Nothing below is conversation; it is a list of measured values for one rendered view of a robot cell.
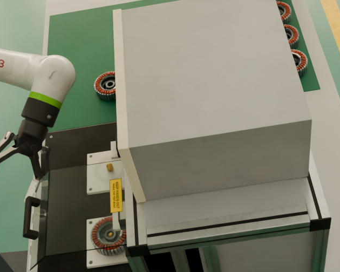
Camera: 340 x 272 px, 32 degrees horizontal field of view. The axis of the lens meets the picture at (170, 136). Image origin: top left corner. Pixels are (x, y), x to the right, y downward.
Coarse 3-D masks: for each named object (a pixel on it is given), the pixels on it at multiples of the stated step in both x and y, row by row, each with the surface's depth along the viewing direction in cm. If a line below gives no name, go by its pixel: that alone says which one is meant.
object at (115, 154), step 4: (116, 132) 175; (116, 136) 174; (116, 140) 173; (112, 144) 177; (116, 144) 172; (112, 148) 176; (116, 148) 171; (112, 152) 176; (116, 152) 175; (112, 156) 175; (116, 156) 174
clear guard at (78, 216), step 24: (72, 168) 151; (96, 168) 150; (120, 168) 148; (48, 192) 147; (72, 192) 146; (96, 192) 145; (48, 216) 143; (72, 216) 142; (96, 216) 141; (120, 216) 140; (48, 240) 139; (72, 240) 138; (96, 240) 137; (120, 240) 136
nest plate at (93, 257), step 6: (90, 252) 167; (96, 252) 167; (90, 258) 166; (96, 258) 166; (102, 258) 166; (108, 258) 165; (114, 258) 165; (120, 258) 165; (126, 258) 165; (90, 264) 165; (96, 264) 165; (102, 264) 165; (108, 264) 165; (114, 264) 165
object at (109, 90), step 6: (108, 72) 210; (114, 72) 210; (102, 78) 209; (108, 78) 210; (114, 78) 209; (96, 84) 207; (102, 84) 209; (108, 84) 209; (114, 84) 207; (96, 90) 206; (102, 90) 205; (108, 90) 205; (114, 90) 204; (102, 96) 205; (108, 96) 204; (114, 96) 205
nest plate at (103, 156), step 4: (100, 152) 189; (104, 152) 189; (108, 152) 188; (88, 156) 189; (92, 156) 188; (96, 156) 188; (100, 156) 188; (104, 156) 188; (108, 156) 187; (88, 160) 188; (92, 160) 187; (96, 160) 187; (100, 160) 187; (104, 160) 187; (108, 160) 186; (112, 160) 186; (88, 164) 187
